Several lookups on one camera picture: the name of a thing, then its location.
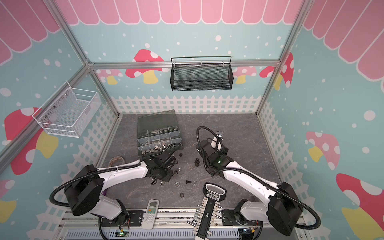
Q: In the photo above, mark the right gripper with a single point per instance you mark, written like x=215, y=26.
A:
x=207, y=147

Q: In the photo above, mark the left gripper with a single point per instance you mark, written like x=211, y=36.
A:
x=168, y=177

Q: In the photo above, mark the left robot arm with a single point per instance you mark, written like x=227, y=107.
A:
x=84, y=193

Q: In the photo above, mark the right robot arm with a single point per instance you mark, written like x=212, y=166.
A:
x=284, y=211

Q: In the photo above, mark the grey plastic organizer box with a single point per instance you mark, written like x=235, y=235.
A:
x=157, y=131

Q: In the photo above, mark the white remote control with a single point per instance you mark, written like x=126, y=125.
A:
x=150, y=214

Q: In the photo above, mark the brown tape roll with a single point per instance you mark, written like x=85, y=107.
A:
x=116, y=161

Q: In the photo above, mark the black socket wrench rack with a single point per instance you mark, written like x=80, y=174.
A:
x=208, y=211

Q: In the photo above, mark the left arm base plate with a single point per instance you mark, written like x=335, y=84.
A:
x=135, y=220

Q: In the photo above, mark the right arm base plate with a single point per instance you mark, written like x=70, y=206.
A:
x=233, y=218

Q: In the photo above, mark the black mesh wall basket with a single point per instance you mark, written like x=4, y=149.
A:
x=207, y=73

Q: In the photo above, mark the white wire wall basket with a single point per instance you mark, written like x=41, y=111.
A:
x=68, y=113

